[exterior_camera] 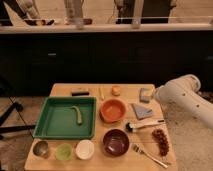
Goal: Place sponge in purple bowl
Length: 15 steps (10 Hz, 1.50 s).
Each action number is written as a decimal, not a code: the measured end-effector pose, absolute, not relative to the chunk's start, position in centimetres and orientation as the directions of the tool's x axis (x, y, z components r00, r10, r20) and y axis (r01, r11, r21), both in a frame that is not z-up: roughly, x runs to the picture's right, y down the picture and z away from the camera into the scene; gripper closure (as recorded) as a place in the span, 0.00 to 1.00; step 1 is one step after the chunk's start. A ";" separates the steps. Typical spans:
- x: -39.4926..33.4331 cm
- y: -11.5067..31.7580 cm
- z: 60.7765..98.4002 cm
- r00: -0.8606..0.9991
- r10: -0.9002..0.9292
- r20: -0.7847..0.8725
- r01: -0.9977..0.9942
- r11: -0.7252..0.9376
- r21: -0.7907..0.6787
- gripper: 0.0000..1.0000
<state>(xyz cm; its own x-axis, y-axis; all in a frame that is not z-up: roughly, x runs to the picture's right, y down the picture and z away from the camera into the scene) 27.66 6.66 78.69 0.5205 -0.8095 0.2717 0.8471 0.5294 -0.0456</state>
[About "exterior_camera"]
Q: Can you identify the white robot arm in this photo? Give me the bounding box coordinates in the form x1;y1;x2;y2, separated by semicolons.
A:
153;74;213;130

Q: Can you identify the orange bowl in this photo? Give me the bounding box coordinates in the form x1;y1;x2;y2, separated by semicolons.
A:
100;99;126;123

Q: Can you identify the purple bowl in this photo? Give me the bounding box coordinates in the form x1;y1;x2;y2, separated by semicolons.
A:
102;129;130;157

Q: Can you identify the white small bowl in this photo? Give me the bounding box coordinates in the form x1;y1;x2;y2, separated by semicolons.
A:
75;140;95;160

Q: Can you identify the small orange toy fruit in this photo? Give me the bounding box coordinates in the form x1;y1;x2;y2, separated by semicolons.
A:
111;85;121;96

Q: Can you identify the pale yellow stick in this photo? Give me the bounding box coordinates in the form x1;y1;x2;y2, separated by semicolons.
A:
99;86;105;101

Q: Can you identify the green toy vegetable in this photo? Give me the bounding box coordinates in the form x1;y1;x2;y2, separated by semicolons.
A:
71;106;83;125

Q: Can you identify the grey folded cloth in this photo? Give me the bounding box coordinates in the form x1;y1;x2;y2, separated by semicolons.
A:
131;103;153;120

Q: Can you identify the green plastic tray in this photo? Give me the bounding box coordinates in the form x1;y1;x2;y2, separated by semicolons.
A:
33;97;96;140

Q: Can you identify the silver fork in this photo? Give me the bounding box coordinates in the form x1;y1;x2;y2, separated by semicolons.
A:
132;144;168;169

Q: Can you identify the green small cup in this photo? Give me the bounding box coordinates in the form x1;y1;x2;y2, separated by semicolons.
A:
55;143;72;161

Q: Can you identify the black tripod stand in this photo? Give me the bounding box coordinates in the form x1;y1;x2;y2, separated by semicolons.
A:
0;76;36;140

